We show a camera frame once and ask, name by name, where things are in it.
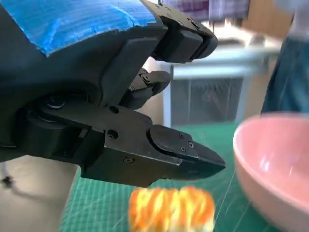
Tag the oblong toy bread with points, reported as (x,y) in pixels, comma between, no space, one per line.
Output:
(171,210)

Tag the green cutting mat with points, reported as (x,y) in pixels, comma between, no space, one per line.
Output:
(101,207)

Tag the white cabinet with mesh panel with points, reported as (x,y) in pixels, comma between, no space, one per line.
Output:
(217,96)

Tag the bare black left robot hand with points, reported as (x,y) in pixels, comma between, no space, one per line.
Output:
(60,84)

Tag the pink bowl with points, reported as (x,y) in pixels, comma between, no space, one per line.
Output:
(272,157)

